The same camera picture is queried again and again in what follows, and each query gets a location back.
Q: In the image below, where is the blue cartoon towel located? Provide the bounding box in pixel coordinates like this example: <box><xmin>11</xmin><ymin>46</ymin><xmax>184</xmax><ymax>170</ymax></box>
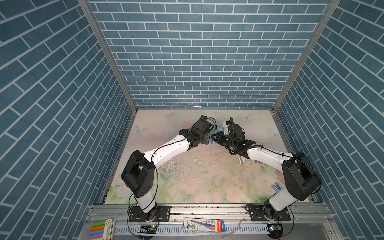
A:
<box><xmin>209</xmin><ymin>126</ymin><xmax>225</xmax><ymax>146</ymax></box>

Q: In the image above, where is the clear vacuum bag blue zip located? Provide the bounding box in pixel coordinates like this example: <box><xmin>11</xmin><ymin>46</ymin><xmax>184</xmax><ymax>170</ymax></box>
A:
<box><xmin>164</xmin><ymin>103</ymin><xmax>224</xmax><ymax>146</ymax></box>

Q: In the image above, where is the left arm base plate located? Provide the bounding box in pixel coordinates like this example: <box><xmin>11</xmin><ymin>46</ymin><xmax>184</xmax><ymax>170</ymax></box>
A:
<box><xmin>128</xmin><ymin>206</ymin><xmax>171</xmax><ymax>223</ymax></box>

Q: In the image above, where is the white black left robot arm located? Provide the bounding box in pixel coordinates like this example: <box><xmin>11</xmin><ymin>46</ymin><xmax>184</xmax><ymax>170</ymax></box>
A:
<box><xmin>121</xmin><ymin>116</ymin><xmax>217</xmax><ymax>218</ymax></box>

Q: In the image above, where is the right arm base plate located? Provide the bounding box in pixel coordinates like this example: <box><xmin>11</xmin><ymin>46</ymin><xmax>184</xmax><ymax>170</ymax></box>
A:
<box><xmin>244</xmin><ymin>204</ymin><xmax>291</xmax><ymax>222</ymax></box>

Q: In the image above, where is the coloured marker pack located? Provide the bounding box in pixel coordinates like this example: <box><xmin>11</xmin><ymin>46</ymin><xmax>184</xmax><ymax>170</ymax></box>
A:
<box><xmin>86</xmin><ymin>219</ymin><xmax>116</xmax><ymax>240</ymax></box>

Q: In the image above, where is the pink pen holder cup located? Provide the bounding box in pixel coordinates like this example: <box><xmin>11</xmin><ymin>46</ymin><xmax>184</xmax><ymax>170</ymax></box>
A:
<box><xmin>272</xmin><ymin>172</ymin><xmax>285</xmax><ymax>192</ymax></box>

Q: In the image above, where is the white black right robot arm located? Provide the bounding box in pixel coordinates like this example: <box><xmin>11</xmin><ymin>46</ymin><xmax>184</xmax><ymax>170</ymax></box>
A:
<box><xmin>212</xmin><ymin>118</ymin><xmax>322</xmax><ymax>220</ymax></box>

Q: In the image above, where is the aluminium mounting rail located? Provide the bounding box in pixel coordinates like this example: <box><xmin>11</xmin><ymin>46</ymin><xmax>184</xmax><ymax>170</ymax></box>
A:
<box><xmin>86</xmin><ymin>202</ymin><xmax>334</xmax><ymax>224</ymax></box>

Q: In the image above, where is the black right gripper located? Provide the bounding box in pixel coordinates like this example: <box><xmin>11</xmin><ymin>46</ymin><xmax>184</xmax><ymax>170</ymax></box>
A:
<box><xmin>211</xmin><ymin>131</ymin><xmax>237</xmax><ymax>150</ymax></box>

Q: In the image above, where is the red blue toothbrush package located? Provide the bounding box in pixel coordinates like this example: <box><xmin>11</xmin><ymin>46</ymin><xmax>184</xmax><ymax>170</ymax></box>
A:
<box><xmin>183</xmin><ymin>218</ymin><xmax>227</xmax><ymax>233</ymax></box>

